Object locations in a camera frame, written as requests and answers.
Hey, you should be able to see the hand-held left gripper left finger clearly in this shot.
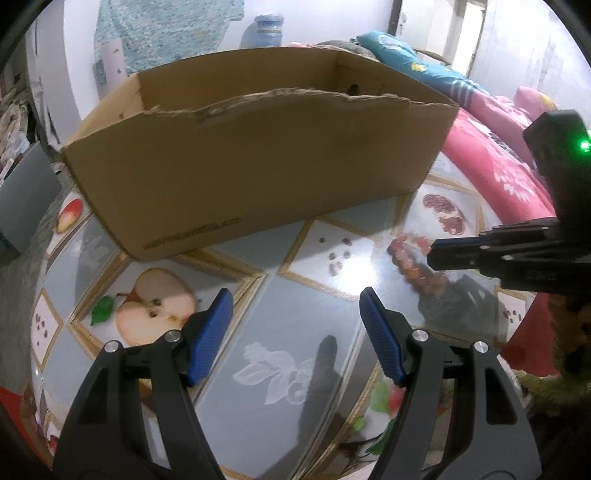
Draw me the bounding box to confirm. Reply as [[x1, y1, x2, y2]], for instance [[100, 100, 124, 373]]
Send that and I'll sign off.
[[53, 287, 234, 480]]

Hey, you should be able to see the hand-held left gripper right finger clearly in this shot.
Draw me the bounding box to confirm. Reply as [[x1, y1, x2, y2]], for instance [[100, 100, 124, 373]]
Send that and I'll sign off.
[[359, 286, 539, 480]]

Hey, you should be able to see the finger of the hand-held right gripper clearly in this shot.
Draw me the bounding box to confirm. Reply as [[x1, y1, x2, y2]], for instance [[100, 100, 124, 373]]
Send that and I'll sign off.
[[478, 219, 561, 240], [427, 235, 566, 292]]

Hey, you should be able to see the pink orange bead bracelet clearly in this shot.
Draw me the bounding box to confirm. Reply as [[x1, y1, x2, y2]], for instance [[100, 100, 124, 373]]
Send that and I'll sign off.
[[387, 233, 450, 294]]

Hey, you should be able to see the brown cardboard box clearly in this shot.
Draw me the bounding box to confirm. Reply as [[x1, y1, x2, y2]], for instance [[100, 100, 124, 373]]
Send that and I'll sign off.
[[61, 46, 460, 261]]

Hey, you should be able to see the pink floral quilt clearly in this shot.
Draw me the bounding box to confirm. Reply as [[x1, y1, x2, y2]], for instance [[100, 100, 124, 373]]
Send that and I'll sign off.
[[434, 85, 566, 377]]

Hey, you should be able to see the fruit print tablecloth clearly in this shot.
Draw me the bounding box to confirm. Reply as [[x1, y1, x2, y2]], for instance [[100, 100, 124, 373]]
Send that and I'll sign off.
[[30, 152, 561, 480]]

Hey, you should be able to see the blue patterned pillow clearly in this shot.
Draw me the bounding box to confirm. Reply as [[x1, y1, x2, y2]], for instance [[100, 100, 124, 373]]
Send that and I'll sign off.
[[358, 31, 515, 121]]

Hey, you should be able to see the grey flat board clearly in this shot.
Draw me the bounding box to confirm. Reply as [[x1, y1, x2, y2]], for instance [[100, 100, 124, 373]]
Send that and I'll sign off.
[[0, 141, 63, 254]]

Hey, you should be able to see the grey pillow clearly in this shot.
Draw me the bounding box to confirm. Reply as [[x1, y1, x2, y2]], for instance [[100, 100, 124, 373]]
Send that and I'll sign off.
[[314, 39, 379, 61]]

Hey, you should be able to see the pile of pale clothes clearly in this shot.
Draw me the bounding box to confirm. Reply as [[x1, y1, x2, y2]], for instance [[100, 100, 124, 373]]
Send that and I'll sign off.
[[0, 78, 33, 162]]

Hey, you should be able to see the blue water jug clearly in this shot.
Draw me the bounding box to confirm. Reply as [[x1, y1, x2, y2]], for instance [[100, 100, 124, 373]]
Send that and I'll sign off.
[[252, 14, 286, 49]]

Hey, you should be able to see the blue patterned wall cloth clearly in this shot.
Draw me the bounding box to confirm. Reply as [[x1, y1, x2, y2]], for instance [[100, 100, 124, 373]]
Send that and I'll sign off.
[[92, 0, 245, 70]]

